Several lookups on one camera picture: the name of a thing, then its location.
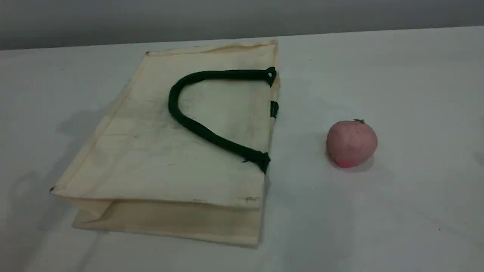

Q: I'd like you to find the white handbag with green handle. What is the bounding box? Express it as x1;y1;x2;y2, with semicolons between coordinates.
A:
49;40;281;248

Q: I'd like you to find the pink peach with green leaf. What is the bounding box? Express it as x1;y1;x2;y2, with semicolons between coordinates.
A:
326;119;379;168

